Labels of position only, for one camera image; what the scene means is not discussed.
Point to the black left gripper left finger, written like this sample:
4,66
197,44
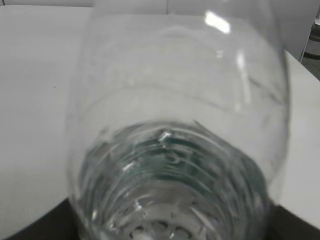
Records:
58,224

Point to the clear Cestbon water bottle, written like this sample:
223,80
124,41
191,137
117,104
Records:
178,121

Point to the grey white background device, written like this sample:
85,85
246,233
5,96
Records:
312,47

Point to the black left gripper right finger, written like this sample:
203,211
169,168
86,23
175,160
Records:
287,226

